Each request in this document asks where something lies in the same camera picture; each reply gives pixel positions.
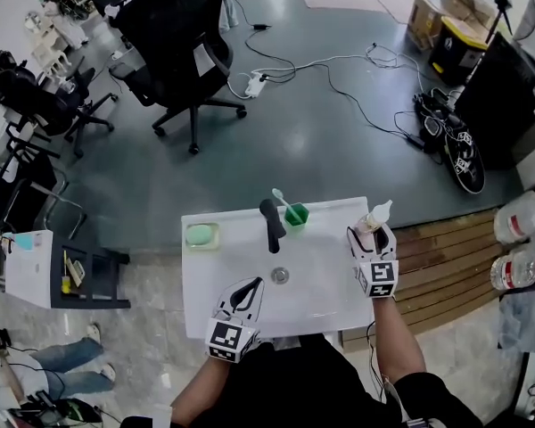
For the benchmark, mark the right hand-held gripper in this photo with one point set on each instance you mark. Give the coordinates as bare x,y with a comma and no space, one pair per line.
379,277

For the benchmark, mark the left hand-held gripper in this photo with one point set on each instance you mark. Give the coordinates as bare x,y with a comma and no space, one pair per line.
229,339

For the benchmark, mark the pink clear bottle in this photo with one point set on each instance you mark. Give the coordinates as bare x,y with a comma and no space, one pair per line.
372,221

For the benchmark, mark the person's right forearm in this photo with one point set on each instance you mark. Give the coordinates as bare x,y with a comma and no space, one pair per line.
397,341

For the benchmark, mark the person's left forearm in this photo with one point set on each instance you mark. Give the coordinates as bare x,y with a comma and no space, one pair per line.
205,392

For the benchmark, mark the metal sink drain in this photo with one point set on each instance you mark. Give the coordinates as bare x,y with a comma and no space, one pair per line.
280,275

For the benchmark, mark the pale soap dish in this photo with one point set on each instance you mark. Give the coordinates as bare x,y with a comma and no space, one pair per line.
216,236

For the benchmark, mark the white sink basin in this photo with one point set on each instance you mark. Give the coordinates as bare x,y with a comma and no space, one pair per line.
312,279

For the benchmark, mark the wooden slat platform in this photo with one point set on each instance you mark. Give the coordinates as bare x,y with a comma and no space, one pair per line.
446,261

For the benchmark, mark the green soap bar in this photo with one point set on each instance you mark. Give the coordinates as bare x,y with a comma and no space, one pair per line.
199,234

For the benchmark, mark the black faucet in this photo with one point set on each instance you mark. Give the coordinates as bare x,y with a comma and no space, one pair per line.
273,227

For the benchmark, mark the person's black clothing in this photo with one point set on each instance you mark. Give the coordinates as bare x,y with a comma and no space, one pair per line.
303,390

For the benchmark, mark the black oval tray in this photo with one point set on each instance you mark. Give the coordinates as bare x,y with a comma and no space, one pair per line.
466,167

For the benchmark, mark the black open shelf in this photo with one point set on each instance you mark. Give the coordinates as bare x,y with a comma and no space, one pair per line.
100,274

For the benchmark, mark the pile of black devices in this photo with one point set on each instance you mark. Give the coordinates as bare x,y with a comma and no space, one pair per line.
434,114

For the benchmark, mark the clear water jug red cap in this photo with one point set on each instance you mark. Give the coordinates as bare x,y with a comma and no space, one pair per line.
521,268
524,216

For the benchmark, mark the cream shelf object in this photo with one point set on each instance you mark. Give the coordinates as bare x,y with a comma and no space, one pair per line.
76,269

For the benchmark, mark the grey marble block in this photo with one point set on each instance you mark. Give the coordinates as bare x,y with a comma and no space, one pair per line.
528,319

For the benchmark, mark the yellow brush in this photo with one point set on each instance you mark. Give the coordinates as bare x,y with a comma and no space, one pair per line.
65,285

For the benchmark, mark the large black cabinet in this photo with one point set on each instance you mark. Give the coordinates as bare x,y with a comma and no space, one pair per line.
504,105

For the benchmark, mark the white power strip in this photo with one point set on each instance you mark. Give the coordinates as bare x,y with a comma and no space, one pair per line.
255,85

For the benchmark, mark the black bin yellow lid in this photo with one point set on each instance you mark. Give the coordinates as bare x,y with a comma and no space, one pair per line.
457,51

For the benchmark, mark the white side cabinet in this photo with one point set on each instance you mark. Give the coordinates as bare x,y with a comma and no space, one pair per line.
27,270

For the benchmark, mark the pinkish floor rug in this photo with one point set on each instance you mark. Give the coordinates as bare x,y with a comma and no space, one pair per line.
392,0

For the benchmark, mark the flat cardboard box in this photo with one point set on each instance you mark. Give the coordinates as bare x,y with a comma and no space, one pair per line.
468,0

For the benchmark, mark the small black office chair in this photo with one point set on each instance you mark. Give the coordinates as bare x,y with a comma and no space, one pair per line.
49,105

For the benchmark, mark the white desk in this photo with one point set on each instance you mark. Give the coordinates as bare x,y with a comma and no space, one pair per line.
9,20

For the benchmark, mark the black metal frame chair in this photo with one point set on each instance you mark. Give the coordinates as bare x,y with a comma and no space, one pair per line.
13,194

